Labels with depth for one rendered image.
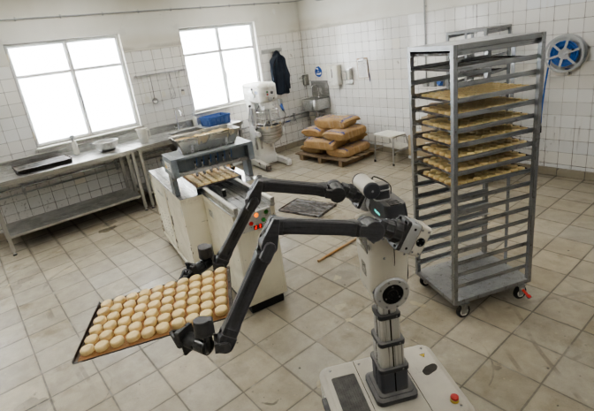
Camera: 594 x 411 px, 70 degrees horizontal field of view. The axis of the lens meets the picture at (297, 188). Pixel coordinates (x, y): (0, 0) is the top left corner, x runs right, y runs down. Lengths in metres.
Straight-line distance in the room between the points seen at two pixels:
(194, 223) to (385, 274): 2.19
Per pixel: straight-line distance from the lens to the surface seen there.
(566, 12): 5.79
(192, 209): 3.67
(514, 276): 3.52
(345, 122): 6.82
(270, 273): 3.34
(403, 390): 2.33
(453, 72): 2.63
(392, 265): 1.86
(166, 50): 7.00
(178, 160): 3.55
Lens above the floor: 1.95
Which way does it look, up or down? 19 degrees down
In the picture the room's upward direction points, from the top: 8 degrees counter-clockwise
